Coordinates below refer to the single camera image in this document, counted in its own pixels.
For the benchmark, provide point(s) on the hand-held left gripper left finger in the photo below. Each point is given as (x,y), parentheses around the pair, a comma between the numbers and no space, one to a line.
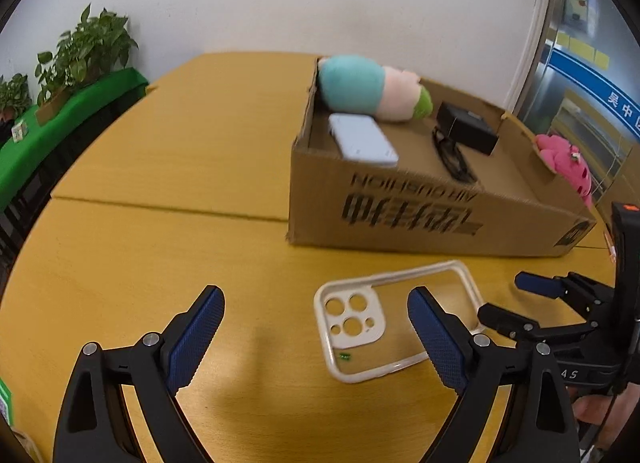
(192,343)

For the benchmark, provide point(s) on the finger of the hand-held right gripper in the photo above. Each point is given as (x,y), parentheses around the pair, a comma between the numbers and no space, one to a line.
(515,323)
(537,284)

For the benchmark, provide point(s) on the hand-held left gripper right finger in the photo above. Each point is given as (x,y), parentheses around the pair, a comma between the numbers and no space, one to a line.
(440,343)

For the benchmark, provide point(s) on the white clear phone case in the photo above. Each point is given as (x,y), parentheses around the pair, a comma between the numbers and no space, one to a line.
(350,325)

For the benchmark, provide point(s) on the brown cardboard box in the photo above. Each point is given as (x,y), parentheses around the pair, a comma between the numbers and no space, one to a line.
(425,213)

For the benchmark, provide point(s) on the teal and pink plush pig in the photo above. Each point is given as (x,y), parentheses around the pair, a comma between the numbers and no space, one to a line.
(355,85)

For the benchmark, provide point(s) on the person's right forearm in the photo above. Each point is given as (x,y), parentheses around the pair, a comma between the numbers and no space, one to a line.
(607,443)

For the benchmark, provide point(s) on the yellow wooden desktop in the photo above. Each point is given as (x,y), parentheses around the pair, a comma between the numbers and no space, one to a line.
(175,243)

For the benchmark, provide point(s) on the person's right hand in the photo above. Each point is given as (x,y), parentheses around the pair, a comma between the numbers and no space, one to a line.
(595,408)

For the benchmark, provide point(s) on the pink plush toy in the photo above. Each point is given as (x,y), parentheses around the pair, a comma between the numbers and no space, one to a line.
(565,163)

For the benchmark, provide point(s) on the black eyeglasses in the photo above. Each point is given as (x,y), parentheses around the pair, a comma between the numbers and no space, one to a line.
(452,158)

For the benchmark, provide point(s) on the black power adapter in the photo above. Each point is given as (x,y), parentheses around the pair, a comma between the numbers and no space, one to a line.
(467,128)

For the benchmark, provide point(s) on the metal framed glass door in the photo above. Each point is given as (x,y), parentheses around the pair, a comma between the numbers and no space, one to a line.
(560,108)

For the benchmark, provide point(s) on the blue sign band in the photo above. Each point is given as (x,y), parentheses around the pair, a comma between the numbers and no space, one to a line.
(590,78)

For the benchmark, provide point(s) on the pale blue power bank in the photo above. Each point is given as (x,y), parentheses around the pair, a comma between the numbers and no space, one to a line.
(362,138)

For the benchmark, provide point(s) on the yellow sticky note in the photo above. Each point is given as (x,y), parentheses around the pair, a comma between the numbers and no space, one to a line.
(601,59)
(564,39)
(581,47)

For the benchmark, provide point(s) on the green cloth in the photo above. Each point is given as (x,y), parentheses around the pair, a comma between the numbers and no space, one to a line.
(75,113)

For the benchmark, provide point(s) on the small printed carton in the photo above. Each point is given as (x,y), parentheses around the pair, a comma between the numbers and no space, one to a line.
(20,132)

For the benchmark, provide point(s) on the wooden planter box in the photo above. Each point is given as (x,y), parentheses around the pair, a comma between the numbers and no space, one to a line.
(52,105)

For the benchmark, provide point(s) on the small green potted plant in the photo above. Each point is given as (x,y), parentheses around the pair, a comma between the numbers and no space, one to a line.
(14,93)

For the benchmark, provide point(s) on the large green potted plant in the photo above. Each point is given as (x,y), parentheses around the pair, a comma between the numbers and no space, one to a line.
(90,48)

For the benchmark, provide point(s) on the cartoon wall poster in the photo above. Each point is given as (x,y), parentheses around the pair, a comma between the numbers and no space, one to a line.
(580,0)

